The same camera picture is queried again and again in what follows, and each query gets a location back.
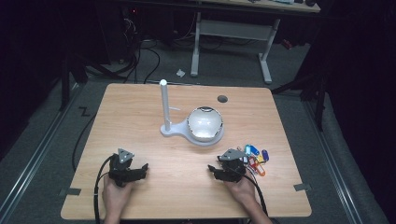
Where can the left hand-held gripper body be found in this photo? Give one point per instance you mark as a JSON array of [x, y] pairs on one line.
[[121, 169]]

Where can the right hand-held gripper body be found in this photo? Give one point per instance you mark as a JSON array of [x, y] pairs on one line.
[[233, 166]]

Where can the bunch of coloured key tags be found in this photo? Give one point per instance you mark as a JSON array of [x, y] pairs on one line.
[[257, 158]]

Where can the person's left hand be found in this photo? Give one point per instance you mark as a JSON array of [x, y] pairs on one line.
[[114, 196]]

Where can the person's right hand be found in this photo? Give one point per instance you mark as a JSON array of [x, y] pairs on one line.
[[243, 193]]

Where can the white round bowl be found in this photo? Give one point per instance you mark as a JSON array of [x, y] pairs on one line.
[[205, 124]]

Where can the grey tape strip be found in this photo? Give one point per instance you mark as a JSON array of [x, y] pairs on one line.
[[302, 187], [73, 191]]

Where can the white stand with pole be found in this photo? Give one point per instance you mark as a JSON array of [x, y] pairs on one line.
[[166, 105]]

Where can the dark round table grommet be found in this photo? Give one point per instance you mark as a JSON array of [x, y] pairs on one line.
[[222, 99]]

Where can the crumpled white paper scrap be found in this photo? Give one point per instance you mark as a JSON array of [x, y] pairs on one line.
[[180, 73]]

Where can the black metal stand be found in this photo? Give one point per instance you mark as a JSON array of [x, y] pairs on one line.
[[311, 84], [70, 74]]

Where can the white-framed wooden desk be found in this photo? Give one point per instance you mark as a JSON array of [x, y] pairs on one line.
[[236, 29]]

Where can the dark computer tower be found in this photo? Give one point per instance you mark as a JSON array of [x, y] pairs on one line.
[[120, 31]]

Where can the metal floor rail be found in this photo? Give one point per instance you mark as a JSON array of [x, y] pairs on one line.
[[330, 155], [37, 155]]

